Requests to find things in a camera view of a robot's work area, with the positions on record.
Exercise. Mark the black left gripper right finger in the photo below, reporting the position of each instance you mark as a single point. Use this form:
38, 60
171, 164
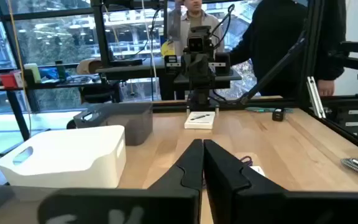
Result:
225, 180

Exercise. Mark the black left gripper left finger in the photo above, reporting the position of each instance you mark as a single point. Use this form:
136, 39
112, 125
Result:
185, 174

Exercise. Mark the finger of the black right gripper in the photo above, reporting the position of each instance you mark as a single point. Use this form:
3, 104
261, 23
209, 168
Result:
192, 70
205, 70

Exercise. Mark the white USB wall charger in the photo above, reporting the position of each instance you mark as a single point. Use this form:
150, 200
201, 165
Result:
257, 170

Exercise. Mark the white card with parts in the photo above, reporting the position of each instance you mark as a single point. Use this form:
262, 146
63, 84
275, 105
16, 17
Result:
199, 121

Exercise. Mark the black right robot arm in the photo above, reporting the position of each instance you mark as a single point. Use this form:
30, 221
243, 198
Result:
199, 98

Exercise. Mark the dark grey plastic bin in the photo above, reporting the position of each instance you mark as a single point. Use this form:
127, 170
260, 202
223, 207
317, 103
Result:
132, 124

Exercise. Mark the white plastic bin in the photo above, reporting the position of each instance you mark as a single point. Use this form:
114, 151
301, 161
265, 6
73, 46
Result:
73, 161

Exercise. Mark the yellow object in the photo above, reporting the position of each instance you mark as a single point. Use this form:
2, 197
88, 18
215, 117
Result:
166, 49

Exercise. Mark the person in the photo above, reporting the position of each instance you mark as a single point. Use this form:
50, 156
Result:
182, 28
275, 31

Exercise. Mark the tan object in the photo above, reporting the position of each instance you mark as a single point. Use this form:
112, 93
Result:
87, 66

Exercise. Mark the person's hand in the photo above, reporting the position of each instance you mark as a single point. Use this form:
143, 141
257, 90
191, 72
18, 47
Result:
325, 87

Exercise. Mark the blue object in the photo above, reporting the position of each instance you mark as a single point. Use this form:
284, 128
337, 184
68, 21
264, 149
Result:
48, 74

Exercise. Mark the black equipment boxes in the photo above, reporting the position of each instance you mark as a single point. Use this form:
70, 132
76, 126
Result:
343, 118

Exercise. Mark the pale green container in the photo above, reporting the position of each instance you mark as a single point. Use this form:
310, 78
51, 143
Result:
36, 71

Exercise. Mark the small black box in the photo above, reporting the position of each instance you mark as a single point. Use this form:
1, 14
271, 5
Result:
29, 77

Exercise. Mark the black side table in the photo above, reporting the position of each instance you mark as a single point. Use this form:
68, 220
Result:
17, 109

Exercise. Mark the red box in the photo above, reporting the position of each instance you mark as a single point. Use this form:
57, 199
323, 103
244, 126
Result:
9, 81

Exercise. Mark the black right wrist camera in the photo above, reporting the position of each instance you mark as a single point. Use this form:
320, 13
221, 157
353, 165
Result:
196, 43

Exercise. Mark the silver metal bracket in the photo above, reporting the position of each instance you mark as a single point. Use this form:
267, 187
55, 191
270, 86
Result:
315, 96

